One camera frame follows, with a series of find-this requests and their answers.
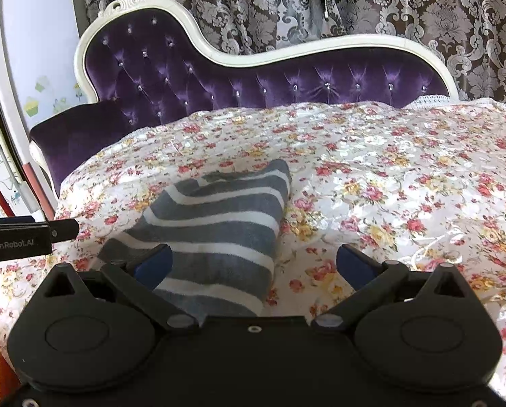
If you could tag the white door frame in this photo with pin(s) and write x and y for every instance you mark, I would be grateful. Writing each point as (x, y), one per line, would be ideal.
(11, 72)

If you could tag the floral blanket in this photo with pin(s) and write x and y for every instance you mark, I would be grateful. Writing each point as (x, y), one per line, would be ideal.
(405, 178)

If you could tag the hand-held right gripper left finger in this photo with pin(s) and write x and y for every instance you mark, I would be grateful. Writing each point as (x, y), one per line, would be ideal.
(153, 268)

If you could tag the sheer white damask curtain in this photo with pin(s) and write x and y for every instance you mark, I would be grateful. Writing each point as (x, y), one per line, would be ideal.
(297, 12)

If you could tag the grey white striped garment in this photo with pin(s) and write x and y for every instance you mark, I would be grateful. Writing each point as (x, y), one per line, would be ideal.
(219, 229)

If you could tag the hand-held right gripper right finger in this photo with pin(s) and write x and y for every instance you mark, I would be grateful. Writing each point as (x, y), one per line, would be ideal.
(354, 269)

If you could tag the cupcake wall sticker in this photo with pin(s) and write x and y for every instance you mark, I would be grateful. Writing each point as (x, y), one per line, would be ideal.
(37, 97)

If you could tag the purple tufted sofa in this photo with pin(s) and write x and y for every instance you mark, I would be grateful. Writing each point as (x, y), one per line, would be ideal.
(159, 80)

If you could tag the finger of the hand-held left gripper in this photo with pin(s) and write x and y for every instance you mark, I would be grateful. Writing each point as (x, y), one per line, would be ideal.
(64, 229)

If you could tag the brown damask curtain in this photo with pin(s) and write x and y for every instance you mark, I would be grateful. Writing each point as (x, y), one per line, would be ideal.
(427, 8)

